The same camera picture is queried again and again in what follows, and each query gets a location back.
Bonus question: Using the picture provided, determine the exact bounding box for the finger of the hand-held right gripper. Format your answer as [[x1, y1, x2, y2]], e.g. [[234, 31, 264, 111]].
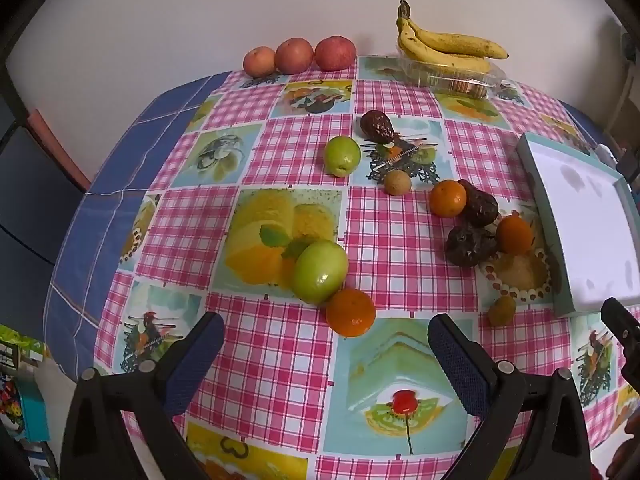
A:
[[601, 297, 640, 396]]

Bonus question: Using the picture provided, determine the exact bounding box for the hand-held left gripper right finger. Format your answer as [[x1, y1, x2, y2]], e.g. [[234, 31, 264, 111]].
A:
[[427, 313, 593, 480]]

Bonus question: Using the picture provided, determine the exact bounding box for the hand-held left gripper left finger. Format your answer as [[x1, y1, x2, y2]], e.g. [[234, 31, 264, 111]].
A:
[[59, 311, 226, 480]]

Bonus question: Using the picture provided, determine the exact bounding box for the small brown-green kiwi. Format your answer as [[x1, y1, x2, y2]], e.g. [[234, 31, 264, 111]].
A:
[[487, 296, 517, 326], [384, 170, 413, 196]]

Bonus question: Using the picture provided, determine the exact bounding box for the white tray with teal rim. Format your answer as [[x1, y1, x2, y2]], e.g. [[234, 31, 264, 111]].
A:
[[515, 132, 640, 318]]

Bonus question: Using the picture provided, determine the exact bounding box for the orange mandarin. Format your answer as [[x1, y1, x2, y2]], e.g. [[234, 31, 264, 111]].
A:
[[496, 214, 535, 256], [326, 288, 377, 337], [429, 180, 468, 218]]

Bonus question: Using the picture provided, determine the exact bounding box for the dark brown wrinkled fruit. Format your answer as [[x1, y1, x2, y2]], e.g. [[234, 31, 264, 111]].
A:
[[445, 224, 498, 267], [457, 179, 500, 226], [360, 110, 401, 145]]

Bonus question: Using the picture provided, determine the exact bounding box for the large green round fruit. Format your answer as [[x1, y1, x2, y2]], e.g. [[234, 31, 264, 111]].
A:
[[292, 240, 349, 306]]

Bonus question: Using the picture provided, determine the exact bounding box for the small green round fruit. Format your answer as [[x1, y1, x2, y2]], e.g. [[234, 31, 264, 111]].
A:
[[323, 136, 362, 178]]

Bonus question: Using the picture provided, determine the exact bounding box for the person's right hand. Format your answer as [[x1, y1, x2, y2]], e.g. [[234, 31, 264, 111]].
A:
[[605, 422, 640, 480]]

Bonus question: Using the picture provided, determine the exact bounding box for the pink checked printed tablecloth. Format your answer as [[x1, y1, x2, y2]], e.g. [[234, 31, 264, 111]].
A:
[[42, 55, 640, 480]]

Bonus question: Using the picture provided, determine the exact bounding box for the colourful cardboard box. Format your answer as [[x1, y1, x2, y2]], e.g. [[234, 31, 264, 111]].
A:
[[0, 325, 51, 443]]

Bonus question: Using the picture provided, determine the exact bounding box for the clear plastic container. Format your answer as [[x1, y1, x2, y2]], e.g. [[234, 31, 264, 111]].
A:
[[397, 45, 508, 101]]

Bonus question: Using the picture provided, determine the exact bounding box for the small orange-red apple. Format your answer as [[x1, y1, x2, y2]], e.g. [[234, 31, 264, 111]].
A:
[[243, 46, 277, 79]]

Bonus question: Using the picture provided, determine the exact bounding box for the red apple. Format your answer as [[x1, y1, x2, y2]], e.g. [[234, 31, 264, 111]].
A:
[[275, 37, 315, 75], [314, 35, 357, 72]]

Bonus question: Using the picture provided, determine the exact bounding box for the yellow banana bunch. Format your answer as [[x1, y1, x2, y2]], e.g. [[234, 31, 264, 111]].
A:
[[396, 0, 510, 75]]

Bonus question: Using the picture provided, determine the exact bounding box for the red chair with black frame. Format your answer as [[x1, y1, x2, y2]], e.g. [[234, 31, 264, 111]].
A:
[[0, 60, 93, 193]]

